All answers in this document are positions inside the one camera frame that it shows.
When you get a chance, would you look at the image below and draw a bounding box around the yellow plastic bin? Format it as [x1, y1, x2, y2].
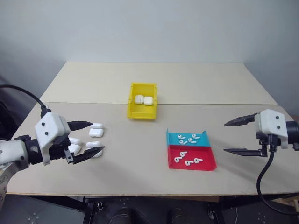
[127, 82, 158, 121]

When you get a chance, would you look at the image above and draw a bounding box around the blue plastic tray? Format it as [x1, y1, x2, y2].
[165, 128, 211, 147]

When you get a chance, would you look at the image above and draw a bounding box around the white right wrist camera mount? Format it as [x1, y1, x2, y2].
[254, 109, 293, 149]

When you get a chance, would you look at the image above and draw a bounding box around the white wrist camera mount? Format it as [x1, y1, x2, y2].
[254, 109, 293, 149]
[34, 112, 71, 167]

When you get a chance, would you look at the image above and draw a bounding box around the red plastic tray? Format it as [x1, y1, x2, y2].
[167, 144, 218, 172]

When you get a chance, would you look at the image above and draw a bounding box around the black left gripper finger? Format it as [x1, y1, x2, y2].
[72, 146, 105, 165]
[67, 120, 93, 132]

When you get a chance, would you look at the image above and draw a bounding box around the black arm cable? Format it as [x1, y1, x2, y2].
[0, 84, 51, 118]
[256, 135, 299, 217]

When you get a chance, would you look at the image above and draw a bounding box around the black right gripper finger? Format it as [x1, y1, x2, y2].
[223, 113, 257, 127]
[223, 147, 263, 157]

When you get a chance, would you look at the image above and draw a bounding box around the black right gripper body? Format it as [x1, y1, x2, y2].
[256, 132, 281, 158]

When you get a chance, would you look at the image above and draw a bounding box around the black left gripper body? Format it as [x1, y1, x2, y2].
[48, 134, 75, 164]

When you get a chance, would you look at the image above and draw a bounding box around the light wooden piece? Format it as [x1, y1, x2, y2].
[288, 193, 299, 211]

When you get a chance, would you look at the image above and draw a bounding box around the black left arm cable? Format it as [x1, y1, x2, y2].
[0, 84, 51, 118]

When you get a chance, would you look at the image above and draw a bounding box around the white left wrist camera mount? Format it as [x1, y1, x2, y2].
[34, 112, 71, 167]

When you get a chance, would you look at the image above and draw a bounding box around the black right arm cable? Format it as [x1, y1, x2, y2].
[256, 135, 299, 217]

